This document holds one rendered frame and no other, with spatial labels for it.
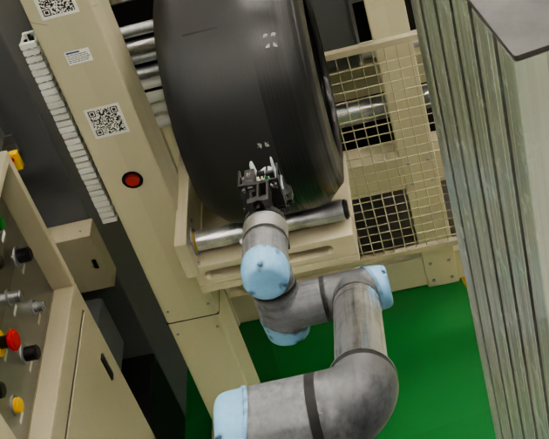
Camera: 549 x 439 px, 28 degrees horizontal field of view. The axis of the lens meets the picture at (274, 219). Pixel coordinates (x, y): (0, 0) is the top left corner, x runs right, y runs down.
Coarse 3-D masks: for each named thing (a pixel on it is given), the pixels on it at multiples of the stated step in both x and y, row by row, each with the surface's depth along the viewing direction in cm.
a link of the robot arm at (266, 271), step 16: (256, 240) 173; (272, 240) 173; (256, 256) 170; (272, 256) 169; (256, 272) 168; (272, 272) 168; (288, 272) 171; (256, 288) 170; (272, 288) 170; (288, 288) 174
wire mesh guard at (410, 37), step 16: (416, 32) 261; (352, 48) 263; (368, 48) 262; (336, 64) 266; (400, 64) 266; (352, 80) 269; (400, 80) 270; (416, 80) 269; (416, 96) 273; (352, 128) 278; (384, 160) 285; (432, 160) 286; (400, 176) 289; (368, 192) 292; (416, 192) 293; (384, 208) 296; (416, 208) 296; (384, 224) 300; (400, 224) 300; (384, 240) 304; (448, 240) 304; (368, 256) 307; (384, 256) 306; (400, 256) 306; (304, 272) 309; (320, 272) 309
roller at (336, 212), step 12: (324, 204) 234; (336, 204) 233; (288, 216) 234; (300, 216) 234; (312, 216) 233; (324, 216) 233; (336, 216) 233; (348, 216) 233; (216, 228) 237; (228, 228) 236; (240, 228) 235; (288, 228) 234; (300, 228) 235; (204, 240) 236; (216, 240) 236; (228, 240) 236
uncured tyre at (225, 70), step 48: (192, 0) 207; (240, 0) 205; (288, 0) 206; (192, 48) 204; (240, 48) 202; (288, 48) 202; (192, 96) 203; (240, 96) 202; (288, 96) 202; (192, 144) 207; (240, 144) 206; (288, 144) 206; (336, 144) 240
